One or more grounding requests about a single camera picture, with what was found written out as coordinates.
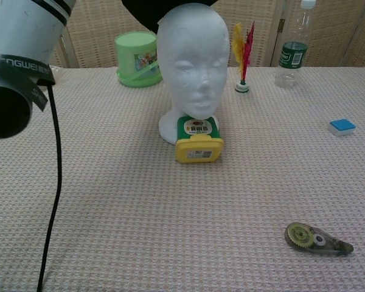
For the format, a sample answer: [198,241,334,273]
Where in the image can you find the black baseball cap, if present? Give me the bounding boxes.
[121,0,220,33]

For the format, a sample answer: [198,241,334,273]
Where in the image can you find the white foam mannequin head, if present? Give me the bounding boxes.
[156,5,231,145]

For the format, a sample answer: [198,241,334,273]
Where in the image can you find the green yellow plastic box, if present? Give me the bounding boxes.
[174,116,225,164]

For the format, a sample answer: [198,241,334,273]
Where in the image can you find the pink woven tablecloth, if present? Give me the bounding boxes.
[0,65,365,292]

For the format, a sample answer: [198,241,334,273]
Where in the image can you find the green plastic bucket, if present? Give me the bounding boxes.
[114,31,163,88]

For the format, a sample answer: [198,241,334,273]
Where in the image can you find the feather shuttlecock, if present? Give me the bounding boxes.
[231,20,256,94]

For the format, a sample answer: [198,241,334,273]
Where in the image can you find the clear plastic water bottle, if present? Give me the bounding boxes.
[274,0,317,89]

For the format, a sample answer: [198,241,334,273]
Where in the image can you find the woven folding screen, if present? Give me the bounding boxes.
[48,0,365,68]

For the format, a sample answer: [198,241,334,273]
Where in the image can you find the correction tape dispenser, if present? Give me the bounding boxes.
[284,221,354,256]

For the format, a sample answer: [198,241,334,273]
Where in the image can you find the blue white eraser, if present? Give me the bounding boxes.
[328,119,357,138]

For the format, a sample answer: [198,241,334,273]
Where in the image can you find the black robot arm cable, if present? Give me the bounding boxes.
[36,82,63,292]

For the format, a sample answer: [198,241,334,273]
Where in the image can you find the black velcro strap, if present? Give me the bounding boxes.
[0,54,56,112]

